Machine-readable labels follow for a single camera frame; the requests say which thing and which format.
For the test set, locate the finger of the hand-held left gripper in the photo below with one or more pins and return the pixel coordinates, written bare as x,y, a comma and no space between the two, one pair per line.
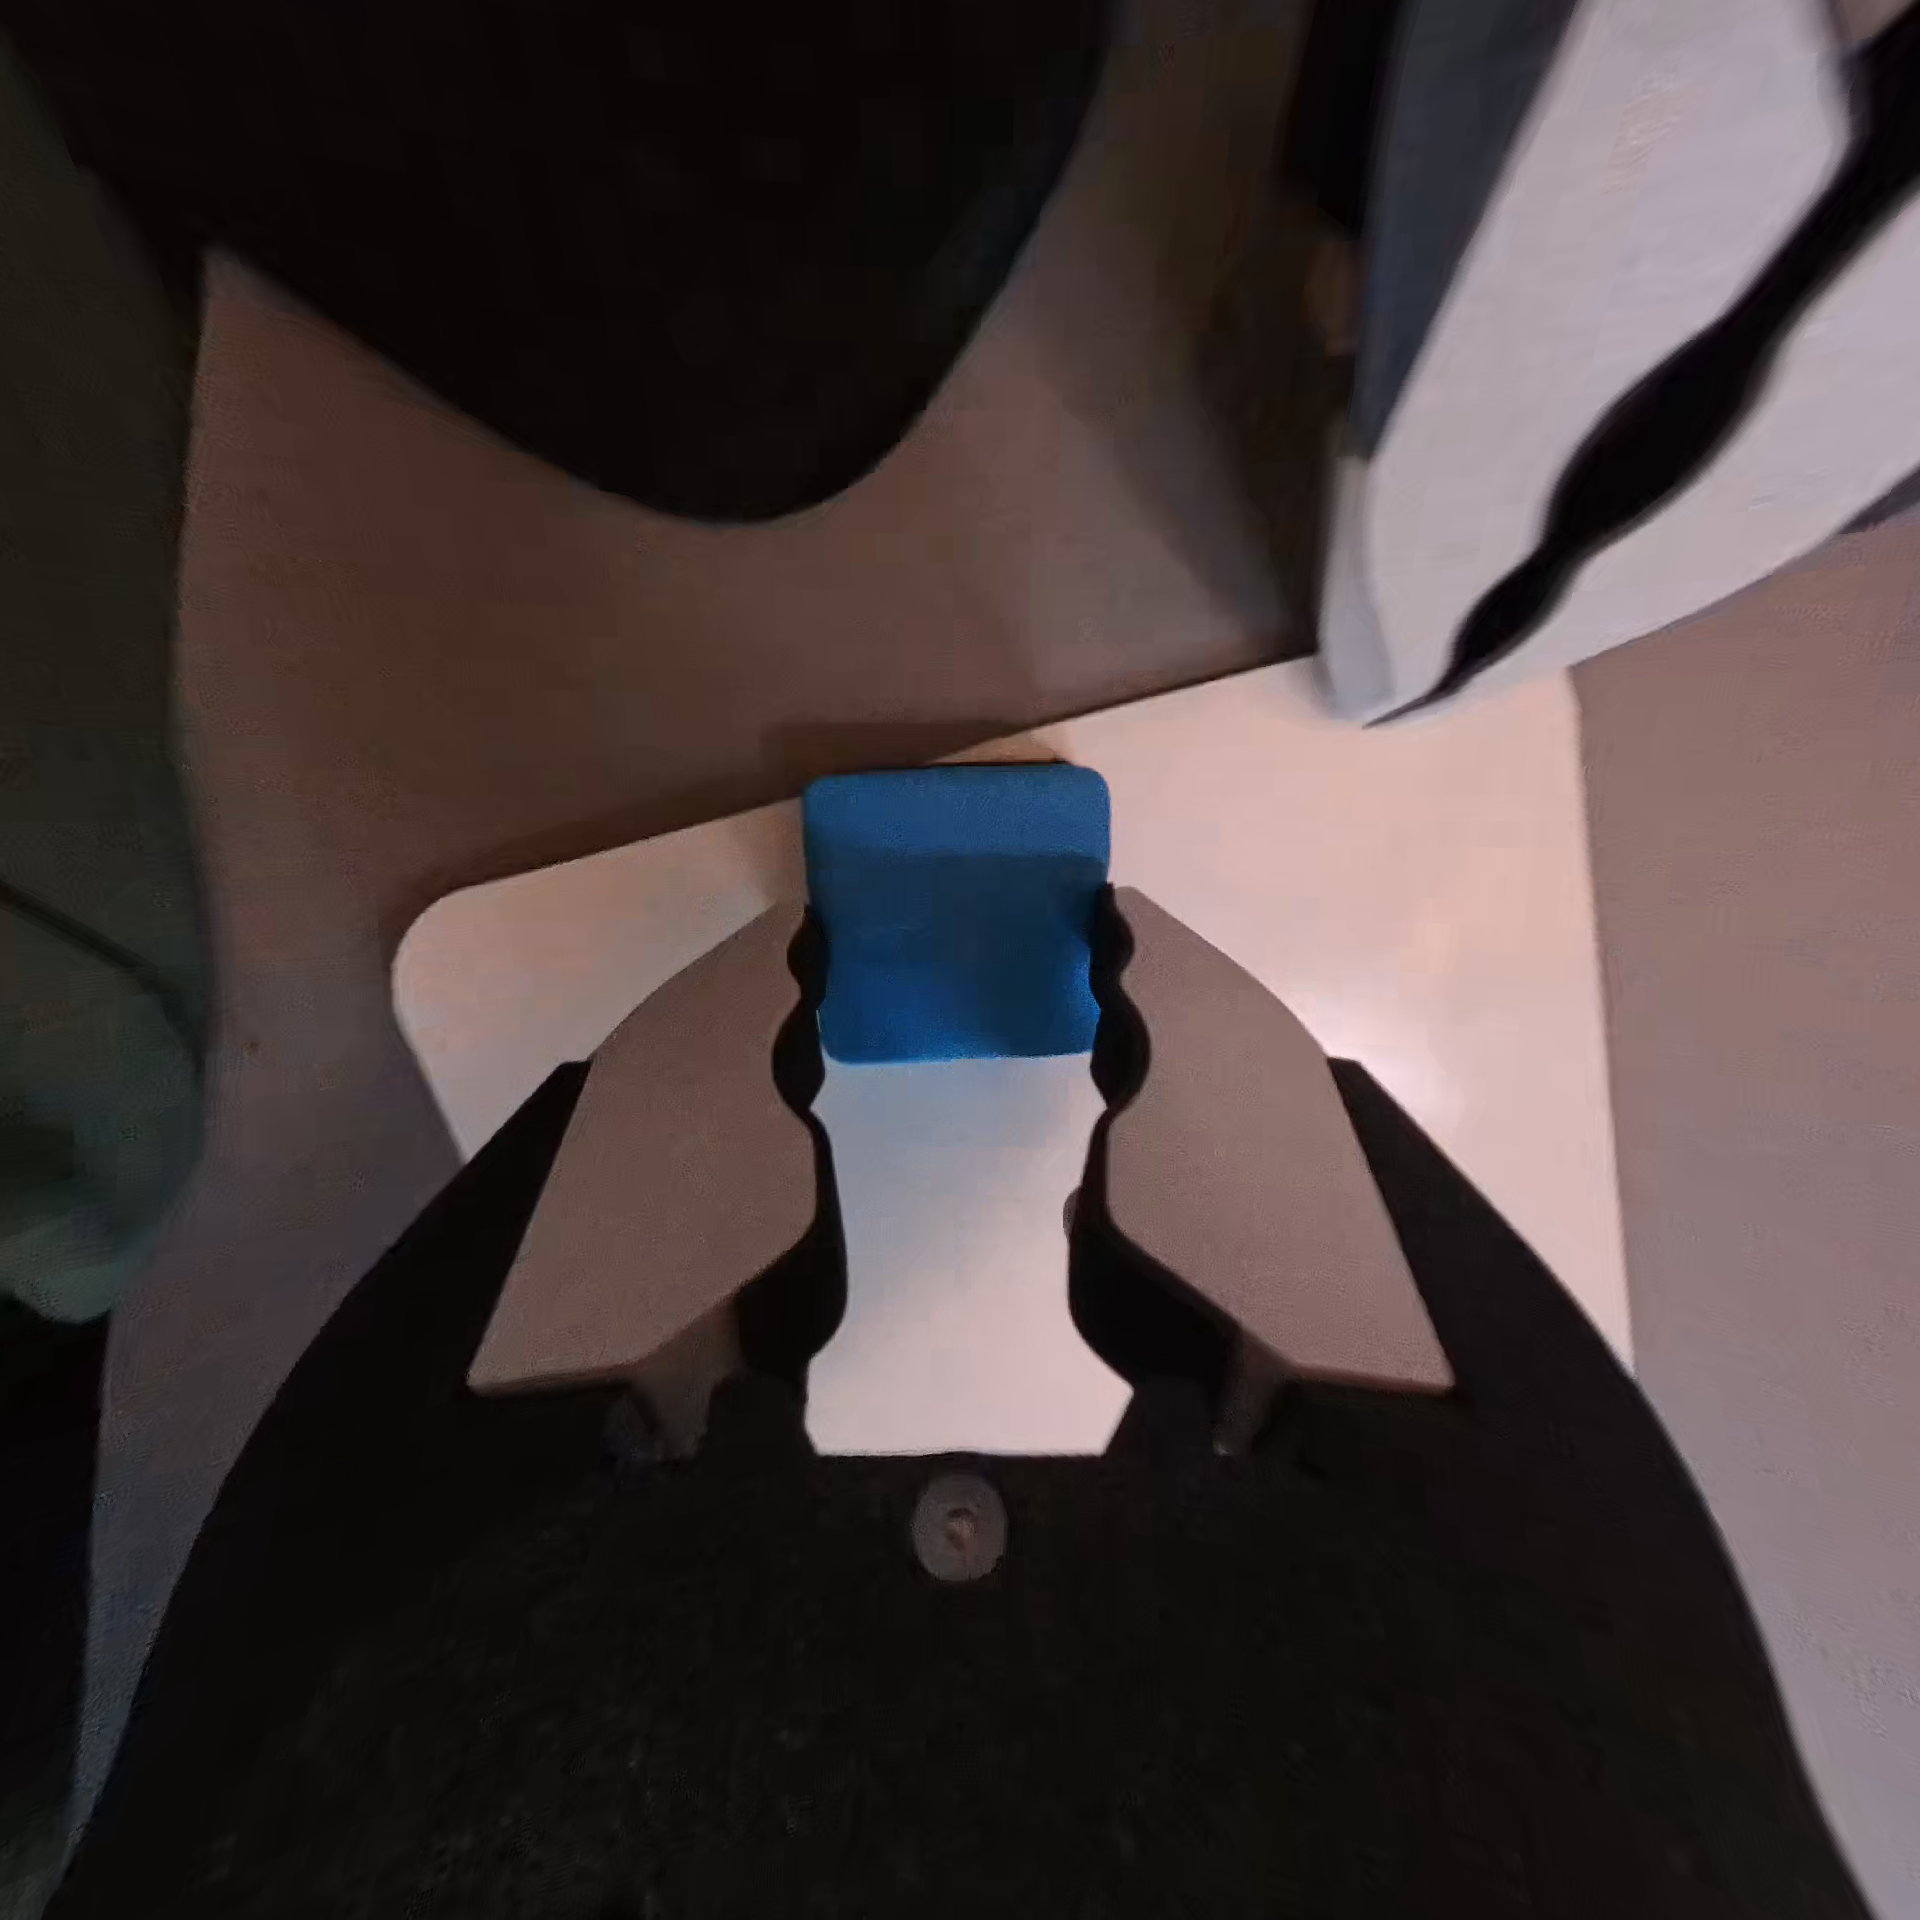
1801,452
1590,241

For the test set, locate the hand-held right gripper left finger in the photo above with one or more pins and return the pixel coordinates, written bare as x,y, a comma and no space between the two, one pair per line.
660,1202

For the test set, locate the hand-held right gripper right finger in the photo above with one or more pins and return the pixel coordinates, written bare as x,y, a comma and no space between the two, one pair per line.
1260,1202

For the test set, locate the white whiteboard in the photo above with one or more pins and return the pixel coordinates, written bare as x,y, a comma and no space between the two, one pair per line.
1410,871

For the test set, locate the blue whiteboard eraser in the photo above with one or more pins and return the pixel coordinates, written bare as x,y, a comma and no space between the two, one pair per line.
961,915

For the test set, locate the black textured wrist pad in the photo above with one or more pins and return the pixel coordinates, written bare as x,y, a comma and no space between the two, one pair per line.
602,212

